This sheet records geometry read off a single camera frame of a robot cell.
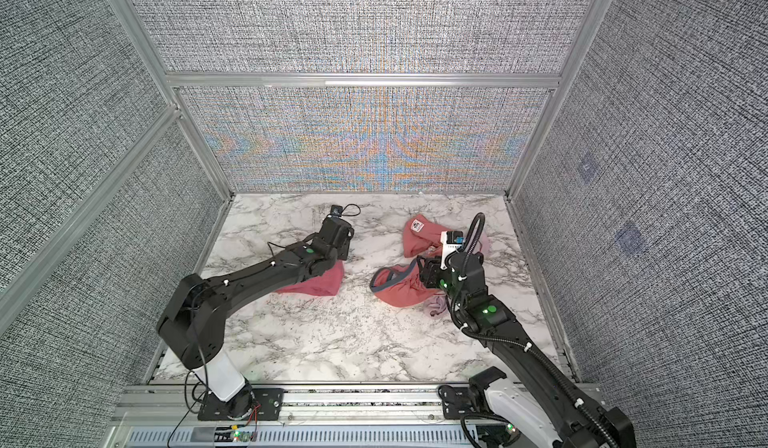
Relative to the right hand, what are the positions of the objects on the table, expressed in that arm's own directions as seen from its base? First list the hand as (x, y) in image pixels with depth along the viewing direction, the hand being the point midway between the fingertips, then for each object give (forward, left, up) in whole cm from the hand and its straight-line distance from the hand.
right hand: (426, 255), depth 79 cm
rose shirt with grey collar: (-1, +6, -13) cm, 14 cm away
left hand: (+10, +25, -5) cm, 28 cm away
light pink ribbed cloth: (-7, -4, -16) cm, 18 cm away
